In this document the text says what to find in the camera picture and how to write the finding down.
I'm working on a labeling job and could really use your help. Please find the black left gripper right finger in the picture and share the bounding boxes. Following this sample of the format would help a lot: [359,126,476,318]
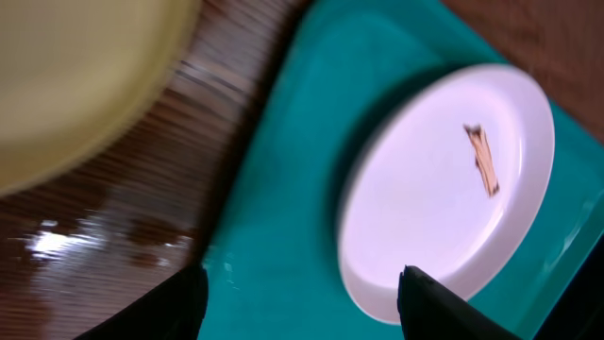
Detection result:
[397,265,518,340]

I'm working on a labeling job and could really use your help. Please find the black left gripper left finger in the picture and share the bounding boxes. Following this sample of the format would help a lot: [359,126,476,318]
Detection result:
[76,264,209,340]

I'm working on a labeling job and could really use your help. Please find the small white plate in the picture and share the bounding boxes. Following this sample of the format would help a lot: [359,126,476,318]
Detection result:
[337,63,555,325]

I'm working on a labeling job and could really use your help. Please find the yellow plate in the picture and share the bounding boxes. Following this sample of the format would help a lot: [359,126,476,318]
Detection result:
[1,0,200,196]

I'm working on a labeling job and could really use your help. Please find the blue plastic tray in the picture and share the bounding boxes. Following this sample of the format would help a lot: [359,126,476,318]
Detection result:
[199,1,603,340]

